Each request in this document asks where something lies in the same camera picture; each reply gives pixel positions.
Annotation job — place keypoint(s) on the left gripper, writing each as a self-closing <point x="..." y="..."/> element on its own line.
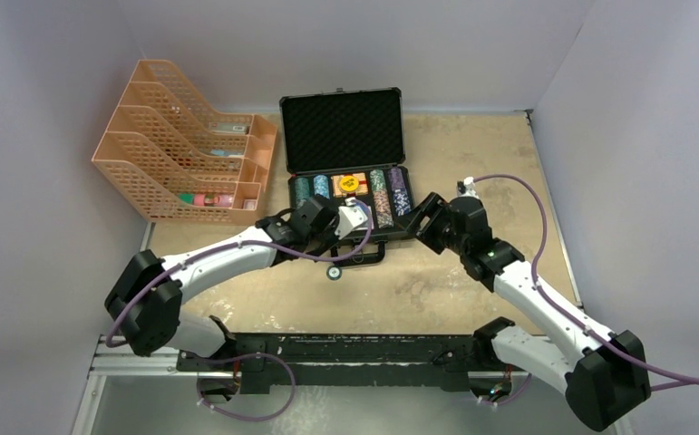
<point x="333" y="240"/>

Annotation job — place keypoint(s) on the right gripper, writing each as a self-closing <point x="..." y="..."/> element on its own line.
<point x="430" y="207"/>

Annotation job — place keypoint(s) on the green fifty chip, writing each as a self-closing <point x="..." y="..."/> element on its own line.
<point x="334" y="273"/>

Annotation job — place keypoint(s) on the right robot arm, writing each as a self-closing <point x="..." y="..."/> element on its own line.
<point x="578" y="356"/>

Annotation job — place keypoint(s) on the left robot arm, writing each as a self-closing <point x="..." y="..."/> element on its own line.
<point x="147" y="302"/>

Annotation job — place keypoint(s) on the yellow big blind button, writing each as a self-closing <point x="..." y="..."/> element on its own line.
<point x="346" y="185"/>

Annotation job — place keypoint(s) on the orange card deck in case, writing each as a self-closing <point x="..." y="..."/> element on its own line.
<point x="362" y="190"/>

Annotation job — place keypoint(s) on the black poker chip case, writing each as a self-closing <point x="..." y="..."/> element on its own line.
<point x="342" y="132"/>

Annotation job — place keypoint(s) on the pink cylindrical bottle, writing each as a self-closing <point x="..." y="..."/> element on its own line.
<point x="213" y="200"/>

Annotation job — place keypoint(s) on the light blue item in organizer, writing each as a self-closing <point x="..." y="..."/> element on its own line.
<point x="227" y="153"/>

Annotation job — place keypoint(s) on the green box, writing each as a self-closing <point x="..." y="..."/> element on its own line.
<point x="187" y="198"/>

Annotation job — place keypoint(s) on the grey box with barcode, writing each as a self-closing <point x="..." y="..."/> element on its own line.
<point x="229" y="128"/>

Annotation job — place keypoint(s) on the orange plastic file organizer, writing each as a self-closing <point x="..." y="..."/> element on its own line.
<point x="156" y="146"/>

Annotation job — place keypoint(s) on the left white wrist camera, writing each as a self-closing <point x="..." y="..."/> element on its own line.
<point x="353" y="215"/>

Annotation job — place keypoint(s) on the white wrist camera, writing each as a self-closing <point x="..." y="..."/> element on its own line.
<point x="466" y="188"/>
<point x="353" y="215"/>

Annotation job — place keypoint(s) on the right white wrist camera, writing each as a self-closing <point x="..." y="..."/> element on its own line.
<point x="466" y="188"/>

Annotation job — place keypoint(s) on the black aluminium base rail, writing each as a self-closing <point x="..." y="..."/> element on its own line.
<point x="259" y="361"/>

